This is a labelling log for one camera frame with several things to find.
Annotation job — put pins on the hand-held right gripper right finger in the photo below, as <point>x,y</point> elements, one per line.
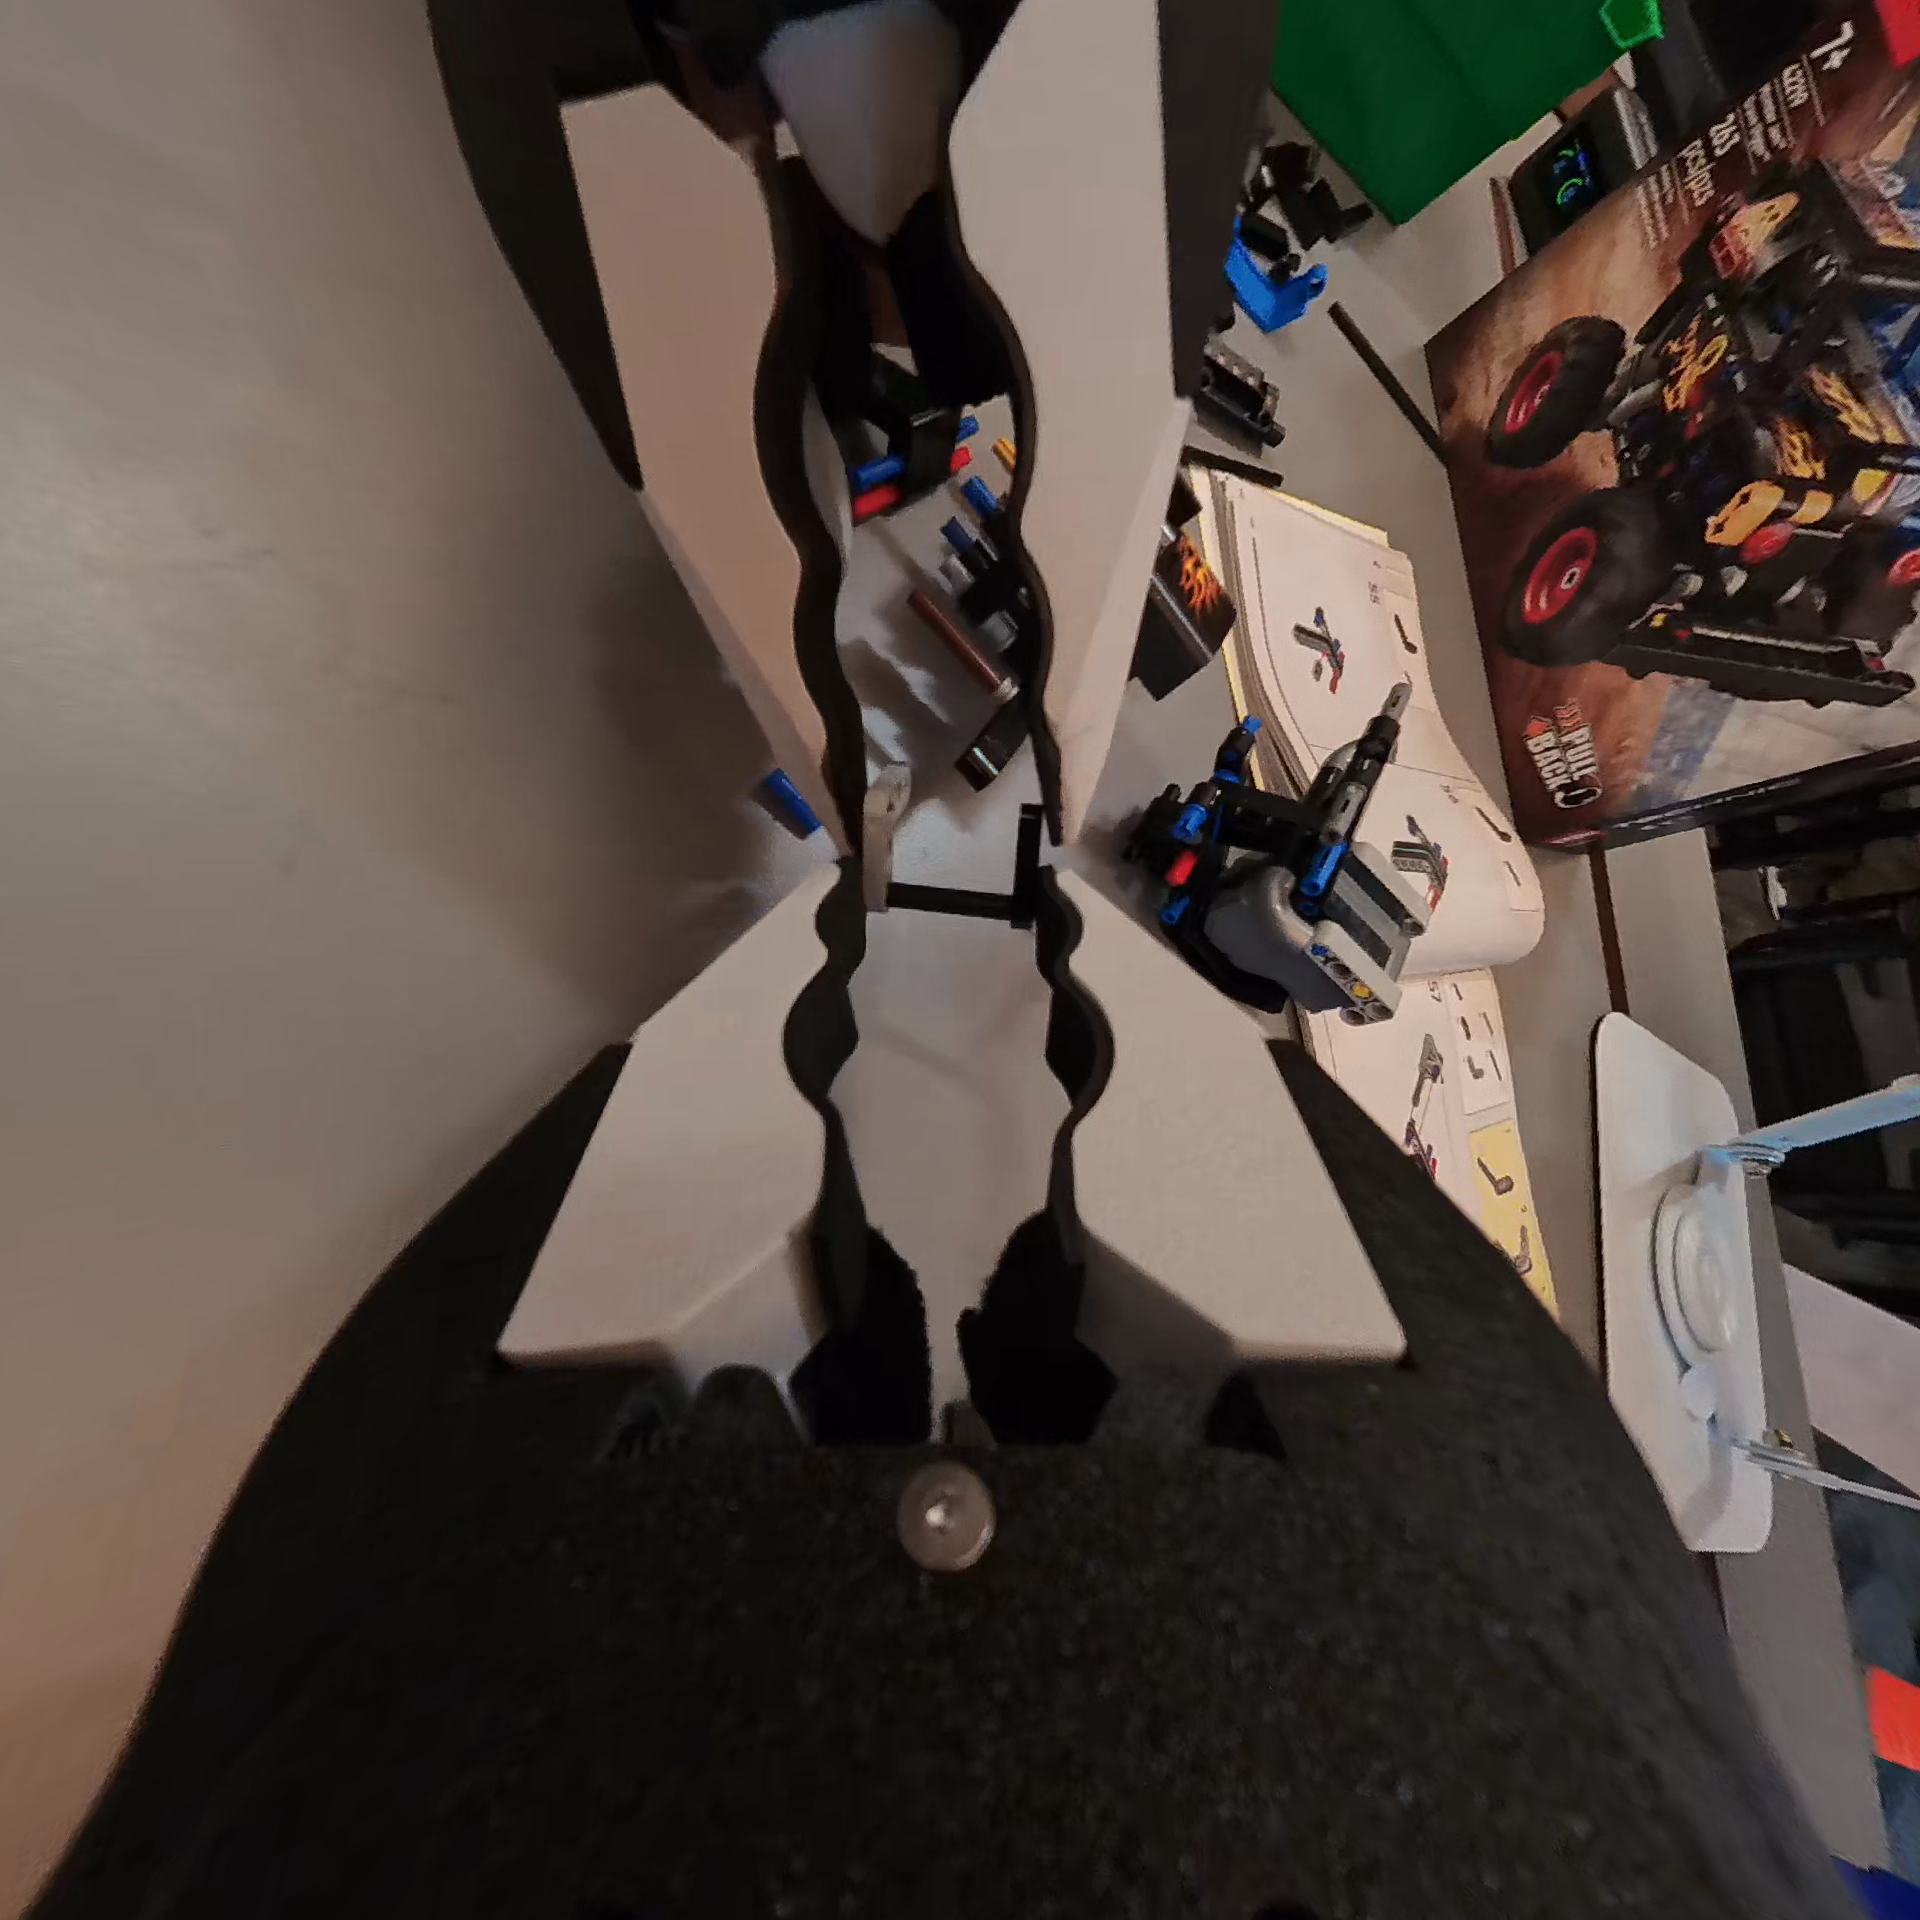
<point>1219,1203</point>

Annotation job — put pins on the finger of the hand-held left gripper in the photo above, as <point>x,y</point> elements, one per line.
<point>1097,377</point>
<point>690,377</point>

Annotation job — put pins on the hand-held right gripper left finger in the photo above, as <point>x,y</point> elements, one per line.
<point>676,1203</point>

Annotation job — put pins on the pile of Lego parts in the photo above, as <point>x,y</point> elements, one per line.
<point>1186,616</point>

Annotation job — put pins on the thin black toy axle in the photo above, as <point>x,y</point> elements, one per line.
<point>961,899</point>

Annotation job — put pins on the light grey L-shaped toy beam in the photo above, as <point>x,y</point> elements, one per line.
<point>884,820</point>

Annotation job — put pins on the monster truck toy set box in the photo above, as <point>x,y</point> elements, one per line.
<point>1726,523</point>

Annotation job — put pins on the medium black toy axle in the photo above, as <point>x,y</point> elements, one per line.
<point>1234,469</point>

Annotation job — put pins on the blue toy panel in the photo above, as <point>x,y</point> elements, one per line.
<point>1275,292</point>

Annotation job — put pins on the long black toy axle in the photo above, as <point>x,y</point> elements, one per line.
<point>1388,377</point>

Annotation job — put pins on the toy chassis with grey motor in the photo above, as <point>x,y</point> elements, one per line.
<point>1349,916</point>

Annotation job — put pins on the building instruction booklet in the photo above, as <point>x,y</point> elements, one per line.
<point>1318,599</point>

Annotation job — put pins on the blue toy pin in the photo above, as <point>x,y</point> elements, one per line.
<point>791,804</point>

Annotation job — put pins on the stacked green plastic bins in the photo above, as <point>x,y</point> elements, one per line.
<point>1427,103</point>

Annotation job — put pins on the black device lit screen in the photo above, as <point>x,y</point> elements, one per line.
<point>1571,172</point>

